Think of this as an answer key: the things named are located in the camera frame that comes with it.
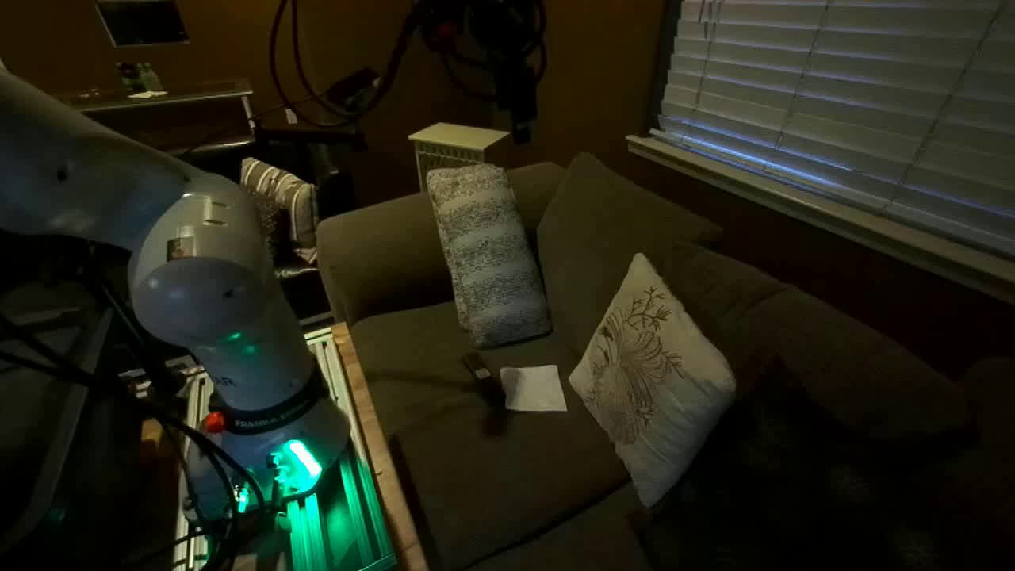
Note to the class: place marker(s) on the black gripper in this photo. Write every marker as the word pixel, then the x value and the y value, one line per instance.
pixel 508 50

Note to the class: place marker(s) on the white pillow with coral print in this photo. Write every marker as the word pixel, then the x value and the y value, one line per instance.
pixel 653 381

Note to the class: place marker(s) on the dark pillow with floral embroidery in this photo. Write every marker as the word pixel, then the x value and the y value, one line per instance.
pixel 780 487

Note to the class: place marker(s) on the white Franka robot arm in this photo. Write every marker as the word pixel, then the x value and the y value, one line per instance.
pixel 201 286

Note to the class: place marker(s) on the robot base mounting table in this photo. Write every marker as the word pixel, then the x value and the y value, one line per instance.
pixel 352 508

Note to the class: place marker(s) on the striped cushion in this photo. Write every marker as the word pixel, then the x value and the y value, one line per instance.
pixel 281 196

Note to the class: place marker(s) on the black remote control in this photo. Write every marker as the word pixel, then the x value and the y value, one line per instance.
pixel 482 378

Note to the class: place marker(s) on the white paper sheet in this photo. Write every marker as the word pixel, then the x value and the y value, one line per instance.
pixel 531 389

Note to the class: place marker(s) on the white window blinds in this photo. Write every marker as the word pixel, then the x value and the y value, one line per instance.
pixel 859 107

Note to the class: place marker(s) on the brown fabric sofa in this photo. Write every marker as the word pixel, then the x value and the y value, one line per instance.
pixel 478 478

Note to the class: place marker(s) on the wooden wall shelf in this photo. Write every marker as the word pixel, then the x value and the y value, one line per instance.
pixel 168 107

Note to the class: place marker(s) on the dark framed wall picture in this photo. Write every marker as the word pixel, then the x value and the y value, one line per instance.
pixel 144 21

